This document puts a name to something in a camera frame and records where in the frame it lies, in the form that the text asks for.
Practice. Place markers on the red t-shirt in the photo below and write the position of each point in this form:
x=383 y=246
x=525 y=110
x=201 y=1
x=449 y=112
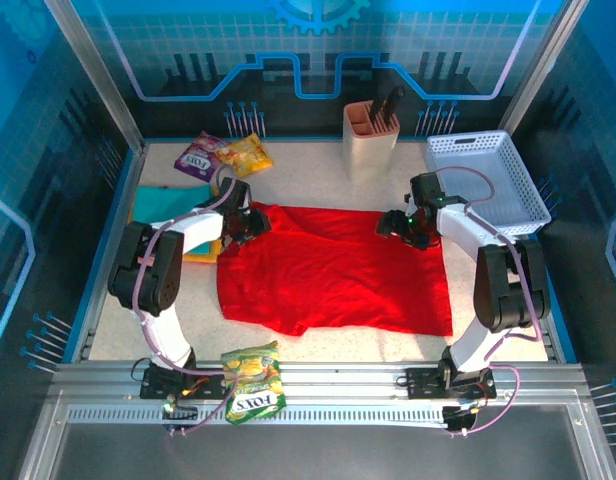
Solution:
x=338 y=270

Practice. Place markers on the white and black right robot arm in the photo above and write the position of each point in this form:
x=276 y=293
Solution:
x=508 y=285

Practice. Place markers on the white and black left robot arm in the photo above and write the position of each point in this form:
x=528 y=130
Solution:
x=158 y=270

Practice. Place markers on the yellow candy bag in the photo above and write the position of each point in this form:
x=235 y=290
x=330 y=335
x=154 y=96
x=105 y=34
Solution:
x=248 y=155

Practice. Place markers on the beige knife block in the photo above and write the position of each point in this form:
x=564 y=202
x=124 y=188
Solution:
x=368 y=155

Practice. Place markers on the folded teal t-shirt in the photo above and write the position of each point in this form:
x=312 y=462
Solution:
x=163 y=202

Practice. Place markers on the purple Fox's candy bag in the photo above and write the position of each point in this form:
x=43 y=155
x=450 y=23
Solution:
x=195 y=160

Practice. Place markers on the white perforated plastic basket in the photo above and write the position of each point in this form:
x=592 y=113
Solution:
x=493 y=165

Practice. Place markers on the green Fox's candy bag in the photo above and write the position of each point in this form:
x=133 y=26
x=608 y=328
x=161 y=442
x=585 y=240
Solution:
x=253 y=380

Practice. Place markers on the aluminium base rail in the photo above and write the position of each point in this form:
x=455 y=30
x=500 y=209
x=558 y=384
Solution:
x=338 y=380

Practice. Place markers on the aluminium frame post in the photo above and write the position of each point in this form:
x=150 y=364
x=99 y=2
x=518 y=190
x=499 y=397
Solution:
x=538 y=65
x=95 y=70

